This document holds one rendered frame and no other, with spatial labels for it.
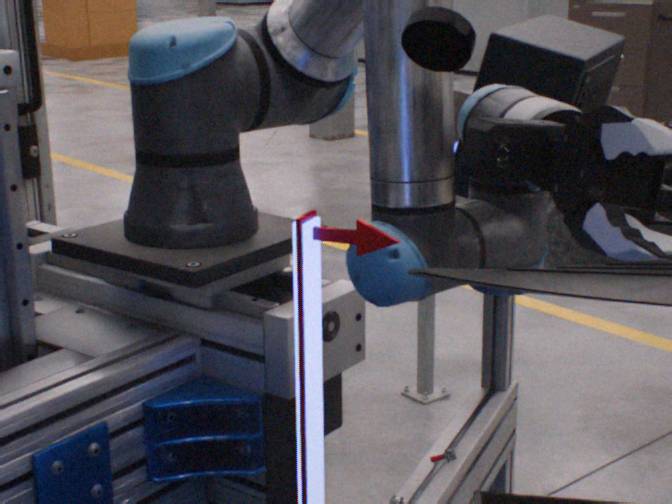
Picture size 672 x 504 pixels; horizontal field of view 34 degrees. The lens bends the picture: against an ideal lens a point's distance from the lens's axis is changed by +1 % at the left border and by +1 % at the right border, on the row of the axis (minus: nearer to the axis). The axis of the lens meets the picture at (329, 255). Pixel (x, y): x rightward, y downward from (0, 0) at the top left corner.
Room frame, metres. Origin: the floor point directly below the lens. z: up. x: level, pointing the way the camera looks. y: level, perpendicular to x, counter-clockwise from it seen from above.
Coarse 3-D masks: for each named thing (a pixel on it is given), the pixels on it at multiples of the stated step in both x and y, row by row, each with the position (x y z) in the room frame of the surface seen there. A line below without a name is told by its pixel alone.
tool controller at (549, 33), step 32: (512, 32) 1.21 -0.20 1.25; (544, 32) 1.27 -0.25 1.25; (576, 32) 1.32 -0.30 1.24; (608, 32) 1.38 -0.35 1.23; (480, 64) 1.20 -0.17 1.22; (512, 64) 1.18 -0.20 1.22; (544, 64) 1.17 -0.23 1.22; (576, 64) 1.15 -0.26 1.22; (608, 64) 1.29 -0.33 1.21; (544, 96) 1.17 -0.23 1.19; (576, 96) 1.16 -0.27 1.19
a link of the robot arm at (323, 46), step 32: (288, 0) 1.22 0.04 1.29; (320, 0) 1.15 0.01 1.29; (352, 0) 1.13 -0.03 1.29; (256, 32) 1.22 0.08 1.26; (288, 32) 1.19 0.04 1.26; (320, 32) 1.16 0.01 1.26; (352, 32) 1.16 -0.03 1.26; (288, 64) 1.18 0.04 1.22; (320, 64) 1.18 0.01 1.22; (352, 64) 1.22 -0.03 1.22; (288, 96) 1.20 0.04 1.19; (320, 96) 1.21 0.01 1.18; (256, 128) 1.21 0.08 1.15
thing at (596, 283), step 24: (600, 264) 0.60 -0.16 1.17; (624, 264) 0.59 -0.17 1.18; (648, 264) 0.58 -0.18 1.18; (504, 288) 0.51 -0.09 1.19; (528, 288) 0.51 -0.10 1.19; (552, 288) 0.51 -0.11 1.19; (576, 288) 0.52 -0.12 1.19; (600, 288) 0.52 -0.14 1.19; (624, 288) 0.52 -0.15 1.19; (648, 288) 0.52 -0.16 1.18
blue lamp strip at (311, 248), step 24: (312, 240) 0.65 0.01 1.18; (312, 264) 0.65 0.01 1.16; (312, 288) 0.65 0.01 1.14; (312, 312) 0.65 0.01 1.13; (312, 336) 0.65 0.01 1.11; (312, 360) 0.65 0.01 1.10; (312, 384) 0.65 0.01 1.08; (312, 408) 0.65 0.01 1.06; (312, 432) 0.64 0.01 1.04; (312, 456) 0.64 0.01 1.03; (312, 480) 0.64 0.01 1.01
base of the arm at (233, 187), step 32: (160, 160) 1.13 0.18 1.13; (192, 160) 1.12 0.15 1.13; (224, 160) 1.14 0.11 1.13; (160, 192) 1.12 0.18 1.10; (192, 192) 1.12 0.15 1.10; (224, 192) 1.13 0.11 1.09; (128, 224) 1.14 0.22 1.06; (160, 224) 1.11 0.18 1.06; (192, 224) 1.12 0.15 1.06; (224, 224) 1.12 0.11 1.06; (256, 224) 1.17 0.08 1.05
